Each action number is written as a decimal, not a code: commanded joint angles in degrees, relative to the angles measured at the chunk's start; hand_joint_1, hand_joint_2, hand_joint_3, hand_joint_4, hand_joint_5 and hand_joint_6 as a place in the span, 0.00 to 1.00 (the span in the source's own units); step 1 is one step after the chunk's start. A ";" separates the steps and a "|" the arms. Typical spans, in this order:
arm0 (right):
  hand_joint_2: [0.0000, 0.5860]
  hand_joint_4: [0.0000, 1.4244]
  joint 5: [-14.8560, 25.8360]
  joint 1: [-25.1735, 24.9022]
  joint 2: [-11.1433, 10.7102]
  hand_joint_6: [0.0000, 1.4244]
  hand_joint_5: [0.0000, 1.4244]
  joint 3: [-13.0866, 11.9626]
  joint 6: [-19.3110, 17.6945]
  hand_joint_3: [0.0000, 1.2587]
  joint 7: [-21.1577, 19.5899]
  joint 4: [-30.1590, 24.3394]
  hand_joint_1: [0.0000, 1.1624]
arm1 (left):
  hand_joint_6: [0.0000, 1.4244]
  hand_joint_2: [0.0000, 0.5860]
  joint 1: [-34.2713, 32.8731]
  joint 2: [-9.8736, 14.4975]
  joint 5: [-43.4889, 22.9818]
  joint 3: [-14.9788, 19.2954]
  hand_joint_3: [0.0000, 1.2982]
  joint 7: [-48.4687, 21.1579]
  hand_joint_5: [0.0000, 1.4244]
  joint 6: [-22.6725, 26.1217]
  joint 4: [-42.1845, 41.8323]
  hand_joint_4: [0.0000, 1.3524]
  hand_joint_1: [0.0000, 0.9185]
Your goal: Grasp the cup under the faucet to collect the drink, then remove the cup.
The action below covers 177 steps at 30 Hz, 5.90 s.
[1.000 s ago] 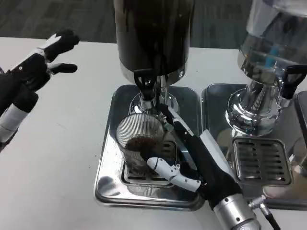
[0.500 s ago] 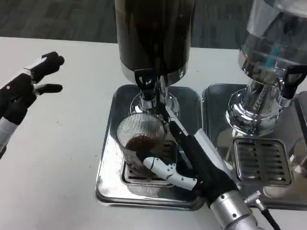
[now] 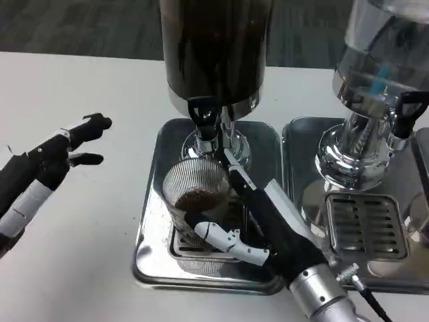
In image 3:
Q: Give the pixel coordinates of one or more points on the clear drink dispenser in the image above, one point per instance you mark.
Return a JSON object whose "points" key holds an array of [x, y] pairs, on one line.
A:
{"points": [[365, 84]]}

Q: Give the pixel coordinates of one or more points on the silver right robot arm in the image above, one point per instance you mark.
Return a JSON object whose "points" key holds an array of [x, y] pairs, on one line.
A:
{"points": [[321, 295]]}

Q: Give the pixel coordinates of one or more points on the steel base tray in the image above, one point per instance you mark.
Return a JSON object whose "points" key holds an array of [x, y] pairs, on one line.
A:
{"points": [[301, 161], [151, 234]]}

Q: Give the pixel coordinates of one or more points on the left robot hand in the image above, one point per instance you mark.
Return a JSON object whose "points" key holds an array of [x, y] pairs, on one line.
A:
{"points": [[50, 151]]}

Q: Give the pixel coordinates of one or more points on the clear ribbed glass cup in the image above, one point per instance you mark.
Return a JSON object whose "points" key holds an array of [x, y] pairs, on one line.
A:
{"points": [[182, 182]]}

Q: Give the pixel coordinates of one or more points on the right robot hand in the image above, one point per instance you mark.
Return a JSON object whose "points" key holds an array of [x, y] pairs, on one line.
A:
{"points": [[281, 234]]}

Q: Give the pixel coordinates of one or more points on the dark drink dispenser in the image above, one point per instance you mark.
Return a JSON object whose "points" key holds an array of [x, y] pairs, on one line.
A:
{"points": [[214, 50]]}

